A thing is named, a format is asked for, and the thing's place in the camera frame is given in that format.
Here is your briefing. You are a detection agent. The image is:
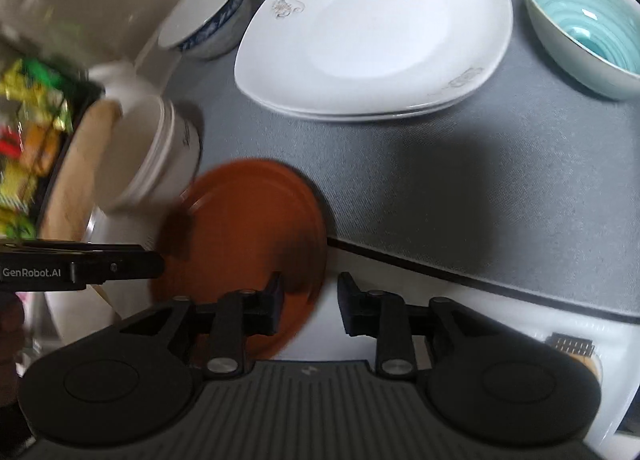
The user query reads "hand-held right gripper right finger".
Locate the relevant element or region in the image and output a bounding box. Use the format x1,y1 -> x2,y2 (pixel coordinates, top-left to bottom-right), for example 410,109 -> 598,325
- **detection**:
336,271 -> 503,379

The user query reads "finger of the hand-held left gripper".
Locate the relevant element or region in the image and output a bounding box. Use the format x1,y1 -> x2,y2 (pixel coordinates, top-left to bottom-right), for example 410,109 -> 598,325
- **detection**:
75,243 -> 166,287

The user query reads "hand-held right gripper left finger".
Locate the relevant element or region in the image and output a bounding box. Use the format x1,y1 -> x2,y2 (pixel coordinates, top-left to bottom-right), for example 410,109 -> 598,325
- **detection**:
119,271 -> 286,377

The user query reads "brown round plate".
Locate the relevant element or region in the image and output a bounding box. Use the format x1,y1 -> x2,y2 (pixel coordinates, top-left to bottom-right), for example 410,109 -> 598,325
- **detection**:
150,157 -> 329,362

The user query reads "white dish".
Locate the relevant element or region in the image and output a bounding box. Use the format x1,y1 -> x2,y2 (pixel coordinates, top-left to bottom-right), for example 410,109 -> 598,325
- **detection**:
45,207 -> 169,344

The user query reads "wooden board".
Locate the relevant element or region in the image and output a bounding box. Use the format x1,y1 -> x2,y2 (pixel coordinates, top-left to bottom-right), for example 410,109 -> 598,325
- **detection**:
39,100 -> 124,244

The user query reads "white ceramic cup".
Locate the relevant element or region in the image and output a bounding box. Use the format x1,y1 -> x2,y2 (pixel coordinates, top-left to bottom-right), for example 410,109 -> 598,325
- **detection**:
95,94 -> 203,214

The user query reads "tray of colourful sweets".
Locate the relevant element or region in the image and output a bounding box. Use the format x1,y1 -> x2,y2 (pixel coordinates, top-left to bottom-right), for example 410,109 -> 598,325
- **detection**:
0,54 -> 107,242

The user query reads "grey table mat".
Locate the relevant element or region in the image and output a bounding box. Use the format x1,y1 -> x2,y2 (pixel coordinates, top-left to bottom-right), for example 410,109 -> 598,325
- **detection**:
165,0 -> 640,326

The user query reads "white ceramic object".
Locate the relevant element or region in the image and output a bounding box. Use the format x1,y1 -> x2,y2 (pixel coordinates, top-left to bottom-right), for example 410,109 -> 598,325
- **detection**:
88,62 -> 162,114

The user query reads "dark toothed object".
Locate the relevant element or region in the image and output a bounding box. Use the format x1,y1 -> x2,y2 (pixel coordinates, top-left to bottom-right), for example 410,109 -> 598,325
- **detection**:
544,333 -> 597,359

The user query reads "brown round object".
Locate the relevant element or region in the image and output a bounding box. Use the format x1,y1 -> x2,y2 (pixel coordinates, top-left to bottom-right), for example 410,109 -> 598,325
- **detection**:
574,355 -> 604,387

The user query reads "blue and white bowl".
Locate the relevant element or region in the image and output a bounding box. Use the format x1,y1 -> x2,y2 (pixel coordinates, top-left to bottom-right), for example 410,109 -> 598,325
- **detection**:
157,0 -> 251,60

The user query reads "clear blurred container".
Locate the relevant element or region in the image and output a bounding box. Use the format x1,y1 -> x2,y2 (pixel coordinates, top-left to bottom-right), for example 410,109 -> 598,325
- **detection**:
0,0 -> 168,72

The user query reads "white floral square plate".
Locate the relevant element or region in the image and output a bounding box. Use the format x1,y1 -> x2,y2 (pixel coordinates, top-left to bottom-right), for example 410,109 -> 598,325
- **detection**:
234,0 -> 515,116

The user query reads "white tray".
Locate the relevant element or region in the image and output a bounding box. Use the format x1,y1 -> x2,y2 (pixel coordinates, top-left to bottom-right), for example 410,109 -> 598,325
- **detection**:
520,311 -> 640,443

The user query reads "teal ribbed bowl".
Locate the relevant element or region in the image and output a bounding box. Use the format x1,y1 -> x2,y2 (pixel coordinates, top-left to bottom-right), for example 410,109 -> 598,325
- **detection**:
524,0 -> 640,102

